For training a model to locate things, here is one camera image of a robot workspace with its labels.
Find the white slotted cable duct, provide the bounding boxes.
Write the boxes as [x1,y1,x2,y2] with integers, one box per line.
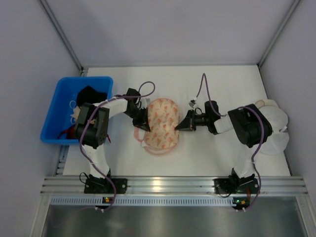
[50,196,246,207]

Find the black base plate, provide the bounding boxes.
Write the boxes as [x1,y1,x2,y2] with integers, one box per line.
[214,178,259,197]
[84,176,127,194]

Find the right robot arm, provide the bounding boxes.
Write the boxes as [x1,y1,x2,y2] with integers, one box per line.
[175,100,273,178]

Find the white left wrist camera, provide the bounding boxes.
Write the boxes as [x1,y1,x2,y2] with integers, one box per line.
[138,98,151,109]

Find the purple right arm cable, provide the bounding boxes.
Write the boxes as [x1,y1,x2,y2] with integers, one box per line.
[194,73,265,210]

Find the black bra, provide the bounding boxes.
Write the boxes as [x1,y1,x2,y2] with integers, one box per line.
[76,85,108,107]

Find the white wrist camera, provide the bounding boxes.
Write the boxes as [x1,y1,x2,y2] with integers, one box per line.
[188,97,199,110]
[138,98,151,109]

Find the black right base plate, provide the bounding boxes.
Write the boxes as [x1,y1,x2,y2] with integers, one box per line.
[214,178,259,197]

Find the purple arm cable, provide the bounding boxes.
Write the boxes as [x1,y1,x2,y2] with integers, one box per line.
[194,73,265,210]
[79,81,156,210]

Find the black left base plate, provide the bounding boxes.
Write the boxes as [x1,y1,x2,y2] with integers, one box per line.
[84,176,127,194]

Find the blue plastic bin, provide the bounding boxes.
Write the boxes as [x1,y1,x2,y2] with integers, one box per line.
[40,76,114,145]

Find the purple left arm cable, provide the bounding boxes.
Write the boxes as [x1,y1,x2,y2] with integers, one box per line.
[79,81,156,210]

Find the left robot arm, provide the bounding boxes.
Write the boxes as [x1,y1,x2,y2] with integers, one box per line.
[75,88,151,179]

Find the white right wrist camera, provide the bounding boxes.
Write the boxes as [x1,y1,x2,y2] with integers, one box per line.
[188,97,199,110]

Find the aluminium front rail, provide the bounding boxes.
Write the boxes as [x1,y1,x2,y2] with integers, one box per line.
[40,176,308,197]

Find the red bra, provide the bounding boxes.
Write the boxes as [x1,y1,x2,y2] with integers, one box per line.
[57,124,111,145]

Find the white blue mesh laundry bag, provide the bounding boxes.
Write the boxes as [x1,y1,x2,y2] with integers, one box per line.
[259,106,289,156]

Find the pink mesh laundry bag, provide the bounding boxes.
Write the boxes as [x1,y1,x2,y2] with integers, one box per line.
[134,98,180,155]

